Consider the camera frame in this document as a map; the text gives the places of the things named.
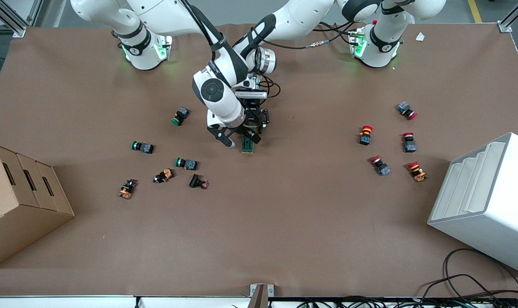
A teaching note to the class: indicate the green terminal block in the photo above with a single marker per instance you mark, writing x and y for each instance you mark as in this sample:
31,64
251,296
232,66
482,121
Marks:
247,147

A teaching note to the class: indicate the white paper scrap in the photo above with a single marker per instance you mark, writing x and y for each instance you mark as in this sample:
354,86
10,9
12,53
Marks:
420,37

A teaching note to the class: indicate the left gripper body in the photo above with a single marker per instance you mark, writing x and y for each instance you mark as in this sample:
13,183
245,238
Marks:
253,109

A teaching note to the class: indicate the green push button blue block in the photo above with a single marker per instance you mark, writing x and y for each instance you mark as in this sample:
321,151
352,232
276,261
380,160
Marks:
144,147
187,164
180,116

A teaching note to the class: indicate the black selector switch orange block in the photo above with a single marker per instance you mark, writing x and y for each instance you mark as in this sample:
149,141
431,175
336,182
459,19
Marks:
164,175
127,189

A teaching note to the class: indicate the white table edge rail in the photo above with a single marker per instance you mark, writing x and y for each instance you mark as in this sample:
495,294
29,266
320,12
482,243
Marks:
70,302

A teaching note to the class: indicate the brown cardboard box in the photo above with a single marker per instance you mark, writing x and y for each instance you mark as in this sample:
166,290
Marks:
19,214

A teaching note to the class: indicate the white stepped plastic rack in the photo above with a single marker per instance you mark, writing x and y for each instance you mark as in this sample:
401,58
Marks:
490,205

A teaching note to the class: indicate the metal table bracket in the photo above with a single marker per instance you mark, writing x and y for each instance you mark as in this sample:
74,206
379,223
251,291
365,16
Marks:
261,295

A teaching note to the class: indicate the black square pushbutton red block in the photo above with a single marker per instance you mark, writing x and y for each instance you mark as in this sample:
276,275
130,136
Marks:
196,181

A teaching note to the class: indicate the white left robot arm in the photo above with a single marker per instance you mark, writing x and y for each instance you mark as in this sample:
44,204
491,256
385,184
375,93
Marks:
302,17

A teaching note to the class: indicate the red mushroom button orange block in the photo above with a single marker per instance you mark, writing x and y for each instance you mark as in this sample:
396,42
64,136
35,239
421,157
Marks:
365,135
417,171

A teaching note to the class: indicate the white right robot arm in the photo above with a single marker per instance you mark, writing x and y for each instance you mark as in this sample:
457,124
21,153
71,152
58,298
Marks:
165,17

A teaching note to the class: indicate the red mushroom button grey block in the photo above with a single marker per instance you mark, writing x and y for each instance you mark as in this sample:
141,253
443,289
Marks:
380,166
409,143
406,110

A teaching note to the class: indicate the brown paper table cover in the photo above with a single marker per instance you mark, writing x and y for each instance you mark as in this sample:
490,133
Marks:
284,222

